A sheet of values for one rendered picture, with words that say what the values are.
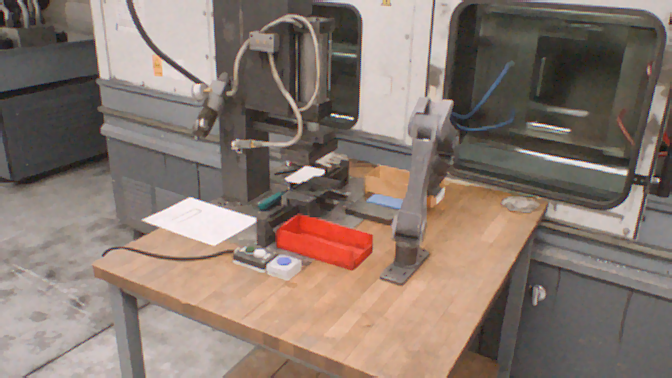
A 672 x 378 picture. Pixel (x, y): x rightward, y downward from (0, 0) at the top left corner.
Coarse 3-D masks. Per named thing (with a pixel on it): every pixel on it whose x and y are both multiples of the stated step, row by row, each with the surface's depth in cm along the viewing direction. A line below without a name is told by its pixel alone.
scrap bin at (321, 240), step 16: (288, 224) 173; (304, 224) 178; (320, 224) 175; (336, 224) 172; (288, 240) 168; (304, 240) 165; (320, 240) 175; (336, 240) 174; (352, 240) 171; (368, 240) 168; (320, 256) 164; (336, 256) 161; (352, 256) 158
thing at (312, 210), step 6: (282, 198) 185; (336, 198) 196; (282, 204) 186; (300, 204) 182; (312, 204) 183; (318, 204) 186; (300, 210) 183; (306, 210) 182; (312, 210) 183; (318, 210) 187; (330, 210) 194; (312, 216) 184; (318, 216) 188
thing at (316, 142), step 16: (256, 128) 189; (272, 128) 185; (288, 128) 183; (304, 128) 183; (320, 128) 184; (304, 144) 180; (320, 144) 182; (336, 144) 188; (288, 160) 178; (304, 160) 175
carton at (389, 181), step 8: (376, 168) 213; (384, 168) 214; (392, 168) 213; (368, 176) 205; (376, 176) 214; (384, 176) 216; (392, 176) 214; (400, 176) 212; (408, 176) 211; (368, 184) 206; (376, 184) 205; (384, 184) 203; (392, 184) 202; (400, 184) 200; (440, 184) 205; (376, 192) 206; (384, 192) 204; (392, 192) 203; (400, 192) 201; (440, 192) 203; (432, 200) 198
